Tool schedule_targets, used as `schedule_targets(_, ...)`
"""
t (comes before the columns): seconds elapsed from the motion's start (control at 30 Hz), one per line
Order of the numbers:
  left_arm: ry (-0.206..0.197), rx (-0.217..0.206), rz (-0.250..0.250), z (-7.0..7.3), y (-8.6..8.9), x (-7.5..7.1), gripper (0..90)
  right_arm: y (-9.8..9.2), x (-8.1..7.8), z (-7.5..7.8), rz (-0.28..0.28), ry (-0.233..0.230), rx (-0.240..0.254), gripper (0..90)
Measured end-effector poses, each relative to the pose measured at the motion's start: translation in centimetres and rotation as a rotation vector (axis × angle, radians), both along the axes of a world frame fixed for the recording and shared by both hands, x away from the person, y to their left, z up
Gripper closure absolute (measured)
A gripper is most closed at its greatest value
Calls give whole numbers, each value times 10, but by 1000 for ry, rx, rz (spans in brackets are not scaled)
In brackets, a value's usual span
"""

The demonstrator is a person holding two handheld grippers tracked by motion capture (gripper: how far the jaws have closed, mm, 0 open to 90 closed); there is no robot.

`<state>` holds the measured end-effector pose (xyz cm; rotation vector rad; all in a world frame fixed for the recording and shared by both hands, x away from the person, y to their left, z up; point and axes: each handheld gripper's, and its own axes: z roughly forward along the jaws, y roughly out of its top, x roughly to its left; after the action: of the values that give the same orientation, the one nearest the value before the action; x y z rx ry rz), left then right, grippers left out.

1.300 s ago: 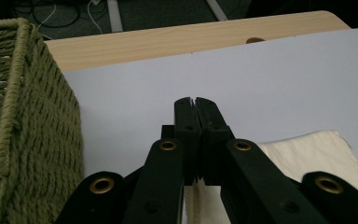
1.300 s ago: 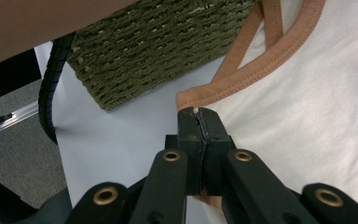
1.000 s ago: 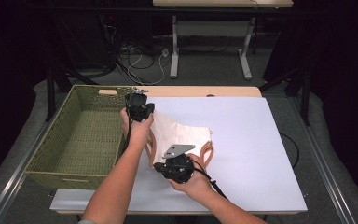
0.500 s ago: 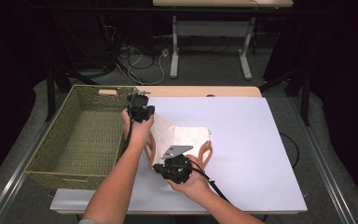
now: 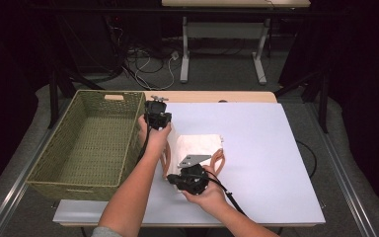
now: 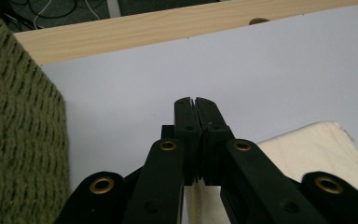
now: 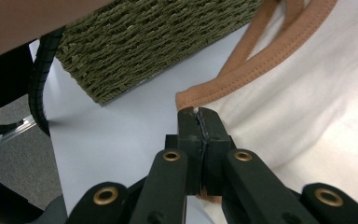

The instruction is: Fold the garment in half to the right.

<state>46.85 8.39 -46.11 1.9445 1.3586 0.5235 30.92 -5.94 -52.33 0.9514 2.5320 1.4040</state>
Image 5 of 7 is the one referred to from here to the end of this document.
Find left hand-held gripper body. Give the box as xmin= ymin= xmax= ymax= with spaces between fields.
xmin=143 ymin=95 xmax=173 ymax=131

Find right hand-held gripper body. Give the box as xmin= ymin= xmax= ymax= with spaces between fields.
xmin=177 ymin=154 xmax=212 ymax=196

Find cream baby bodysuit brown trim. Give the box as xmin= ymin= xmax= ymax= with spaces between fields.
xmin=159 ymin=122 xmax=226 ymax=192

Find green woven basket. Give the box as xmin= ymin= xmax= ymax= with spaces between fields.
xmin=26 ymin=89 xmax=150 ymax=202

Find person's left hand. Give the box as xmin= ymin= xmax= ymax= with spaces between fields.
xmin=137 ymin=115 xmax=172 ymax=158

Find person's right hand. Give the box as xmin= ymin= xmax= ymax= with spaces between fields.
xmin=181 ymin=166 xmax=228 ymax=215

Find white table mat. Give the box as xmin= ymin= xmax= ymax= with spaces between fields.
xmin=52 ymin=102 xmax=326 ymax=225

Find wooden desk with white legs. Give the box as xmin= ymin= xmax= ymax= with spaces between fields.
xmin=161 ymin=0 xmax=311 ymax=85

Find black horizontal bar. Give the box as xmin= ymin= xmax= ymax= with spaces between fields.
xmin=29 ymin=7 xmax=346 ymax=18

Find left hand-held gripper black cable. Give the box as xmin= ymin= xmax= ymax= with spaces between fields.
xmin=137 ymin=112 xmax=152 ymax=162

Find hand-held gripper black cable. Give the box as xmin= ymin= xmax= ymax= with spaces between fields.
xmin=205 ymin=171 xmax=248 ymax=216
xmin=137 ymin=112 xmax=152 ymax=162

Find right hand-held gripper black cable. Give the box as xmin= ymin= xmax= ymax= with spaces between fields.
xmin=205 ymin=171 xmax=248 ymax=216

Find white floor cable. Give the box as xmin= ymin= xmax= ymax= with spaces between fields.
xmin=134 ymin=50 xmax=181 ymax=92

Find bundle of black cables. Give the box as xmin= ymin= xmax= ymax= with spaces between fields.
xmin=105 ymin=16 xmax=166 ymax=75

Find thin black floor cable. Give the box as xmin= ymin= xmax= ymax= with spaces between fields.
xmin=295 ymin=140 xmax=318 ymax=179

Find aluminium floor rail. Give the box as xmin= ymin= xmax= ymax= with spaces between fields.
xmin=0 ymin=126 xmax=52 ymax=237
xmin=305 ymin=102 xmax=379 ymax=237

